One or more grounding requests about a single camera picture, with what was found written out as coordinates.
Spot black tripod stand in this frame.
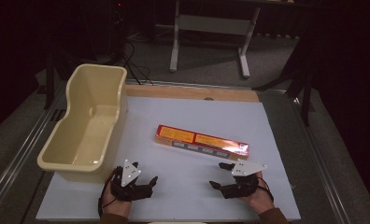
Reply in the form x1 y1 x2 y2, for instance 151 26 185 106
252 31 316 127

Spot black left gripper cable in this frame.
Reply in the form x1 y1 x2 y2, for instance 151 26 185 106
97 169 120 218

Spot aluminium rail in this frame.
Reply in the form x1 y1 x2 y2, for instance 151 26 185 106
0 81 66 217
291 94 353 224

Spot wooden board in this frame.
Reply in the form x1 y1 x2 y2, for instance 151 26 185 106
124 84 261 104

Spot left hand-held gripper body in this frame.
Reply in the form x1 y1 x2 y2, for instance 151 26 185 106
110 159 154 202

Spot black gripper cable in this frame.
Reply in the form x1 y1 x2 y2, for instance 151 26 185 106
97 169 120 218
256 176 275 202

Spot white table sheet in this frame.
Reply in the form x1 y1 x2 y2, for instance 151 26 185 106
36 95 302 223

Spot cream plastic tub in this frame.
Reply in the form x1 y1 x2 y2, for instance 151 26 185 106
36 63 129 183

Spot black floor cables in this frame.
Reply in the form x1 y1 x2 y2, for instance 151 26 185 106
120 39 155 86

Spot person's left hand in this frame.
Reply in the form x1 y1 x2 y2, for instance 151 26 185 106
102 186 133 217

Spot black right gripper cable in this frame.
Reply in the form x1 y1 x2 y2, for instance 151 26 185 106
256 176 275 202

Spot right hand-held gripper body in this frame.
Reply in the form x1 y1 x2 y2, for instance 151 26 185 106
221 160 268 200

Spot person's right hand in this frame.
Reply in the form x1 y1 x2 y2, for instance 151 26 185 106
239 172 276 216

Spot white metal table frame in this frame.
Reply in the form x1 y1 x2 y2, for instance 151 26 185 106
169 0 263 79

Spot long red cardboard box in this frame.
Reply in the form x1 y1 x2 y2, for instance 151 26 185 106
154 124 250 161

